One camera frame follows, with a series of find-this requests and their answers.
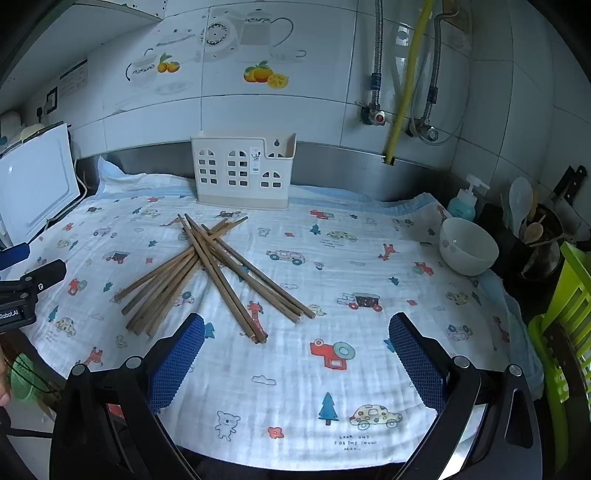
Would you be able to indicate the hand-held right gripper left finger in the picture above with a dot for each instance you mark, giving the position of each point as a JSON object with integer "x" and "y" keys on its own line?
{"x": 178, "y": 360}

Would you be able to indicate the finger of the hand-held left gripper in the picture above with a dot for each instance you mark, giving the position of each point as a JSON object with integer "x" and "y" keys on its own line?
{"x": 44, "y": 274}
{"x": 14, "y": 257}

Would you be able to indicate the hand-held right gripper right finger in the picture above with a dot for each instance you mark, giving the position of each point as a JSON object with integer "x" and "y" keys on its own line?
{"x": 415, "y": 364}

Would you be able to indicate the bunch of wooden chopsticks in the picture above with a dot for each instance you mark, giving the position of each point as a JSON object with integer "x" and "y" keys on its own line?
{"x": 223, "y": 277}

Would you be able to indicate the white plastic utensil holder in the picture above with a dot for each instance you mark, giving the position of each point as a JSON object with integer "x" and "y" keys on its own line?
{"x": 240, "y": 199}

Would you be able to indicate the green plastic basin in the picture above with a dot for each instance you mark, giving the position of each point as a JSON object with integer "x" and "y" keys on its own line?
{"x": 23, "y": 378}

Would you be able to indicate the white microwave oven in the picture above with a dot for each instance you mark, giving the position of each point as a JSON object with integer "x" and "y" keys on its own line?
{"x": 32, "y": 184}

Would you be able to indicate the white bowl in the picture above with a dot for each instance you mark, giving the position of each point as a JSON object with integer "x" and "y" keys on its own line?
{"x": 466, "y": 258}

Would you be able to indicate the beige rounded object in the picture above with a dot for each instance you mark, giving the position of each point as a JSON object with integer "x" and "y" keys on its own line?
{"x": 32, "y": 131}

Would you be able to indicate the small white appliance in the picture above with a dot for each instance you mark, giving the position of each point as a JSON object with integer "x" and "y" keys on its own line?
{"x": 10, "y": 124}

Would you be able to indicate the white cartoon printed cloth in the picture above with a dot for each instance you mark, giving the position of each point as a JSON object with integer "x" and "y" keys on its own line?
{"x": 323, "y": 258}

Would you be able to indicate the dark utensil pot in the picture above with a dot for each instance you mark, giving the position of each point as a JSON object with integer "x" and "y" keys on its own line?
{"x": 540, "y": 263}

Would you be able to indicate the blue soap pump bottle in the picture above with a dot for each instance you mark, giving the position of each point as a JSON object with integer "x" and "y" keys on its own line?
{"x": 461, "y": 207}

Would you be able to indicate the small wooden spoon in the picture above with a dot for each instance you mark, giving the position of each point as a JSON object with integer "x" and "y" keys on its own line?
{"x": 535, "y": 230}

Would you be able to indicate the green plastic dish rack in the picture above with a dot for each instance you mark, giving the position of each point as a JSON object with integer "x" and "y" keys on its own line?
{"x": 572, "y": 277}

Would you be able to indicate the white rice spoon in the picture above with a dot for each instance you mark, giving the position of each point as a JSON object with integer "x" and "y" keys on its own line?
{"x": 521, "y": 194}

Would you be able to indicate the metal angle valve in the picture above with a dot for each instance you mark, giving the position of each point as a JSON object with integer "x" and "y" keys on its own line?
{"x": 427, "y": 131}

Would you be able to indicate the red knob metal valve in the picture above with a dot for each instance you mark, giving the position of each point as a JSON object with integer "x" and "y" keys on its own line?
{"x": 378, "y": 117}

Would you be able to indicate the black wall switch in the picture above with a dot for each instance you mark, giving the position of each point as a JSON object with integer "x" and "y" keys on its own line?
{"x": 51, "y": 99}

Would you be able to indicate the white wall notice sticker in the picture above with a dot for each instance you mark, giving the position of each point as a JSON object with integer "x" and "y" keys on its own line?
{"x": 74, "y": 77}

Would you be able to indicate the wall cabinet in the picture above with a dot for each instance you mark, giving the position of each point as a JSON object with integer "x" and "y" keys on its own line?
{"x": 115, "y": 9}

